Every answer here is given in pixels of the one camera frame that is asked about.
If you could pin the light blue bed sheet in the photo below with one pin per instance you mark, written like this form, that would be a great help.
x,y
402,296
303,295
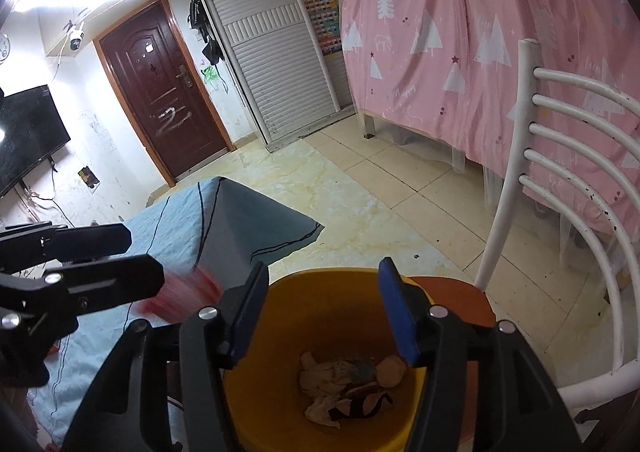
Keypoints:
x,y
218,225

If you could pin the wall socket hole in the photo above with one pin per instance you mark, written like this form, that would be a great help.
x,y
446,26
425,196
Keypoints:
x,y
89,178

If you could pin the trash inside bin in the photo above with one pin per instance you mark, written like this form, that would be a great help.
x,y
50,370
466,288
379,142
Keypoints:
x,y
349,389

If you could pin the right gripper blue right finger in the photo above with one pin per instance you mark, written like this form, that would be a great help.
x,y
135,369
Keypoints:
x,y
404,305

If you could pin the yellow trash bin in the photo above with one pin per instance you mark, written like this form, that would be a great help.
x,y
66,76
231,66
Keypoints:
x,y
332,313

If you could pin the white security camera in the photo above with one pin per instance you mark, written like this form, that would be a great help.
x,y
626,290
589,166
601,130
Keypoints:
x,y
74,34

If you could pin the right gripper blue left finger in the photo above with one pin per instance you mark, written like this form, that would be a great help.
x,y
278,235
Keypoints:
x,y
246,311

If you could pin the white metal chair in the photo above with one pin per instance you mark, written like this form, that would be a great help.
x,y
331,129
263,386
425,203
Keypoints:
x,y
559,215

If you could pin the pink tree print curtain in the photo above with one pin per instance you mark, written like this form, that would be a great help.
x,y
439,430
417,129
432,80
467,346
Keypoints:
x,y
449,68

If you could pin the dark brown wooden door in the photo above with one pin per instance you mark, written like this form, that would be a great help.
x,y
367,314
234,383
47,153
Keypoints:
x,y
153,75

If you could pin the red white plastic wrapper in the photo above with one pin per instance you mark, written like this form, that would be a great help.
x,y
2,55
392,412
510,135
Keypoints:
x,y
181,295

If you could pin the round wall clock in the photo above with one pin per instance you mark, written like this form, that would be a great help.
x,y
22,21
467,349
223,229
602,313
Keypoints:
x,y
5,47

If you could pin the black hanging bags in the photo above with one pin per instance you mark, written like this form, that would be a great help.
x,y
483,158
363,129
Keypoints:
x,y
199,21

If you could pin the white slatted wardrobe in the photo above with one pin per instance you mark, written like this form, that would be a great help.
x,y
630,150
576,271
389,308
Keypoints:
x,y
289,87

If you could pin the wall mounted black television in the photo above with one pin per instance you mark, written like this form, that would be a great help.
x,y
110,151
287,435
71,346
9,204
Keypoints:
x,y
31,131

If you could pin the colourful wall chart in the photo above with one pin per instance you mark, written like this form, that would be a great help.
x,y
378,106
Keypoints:
x,y
325,20

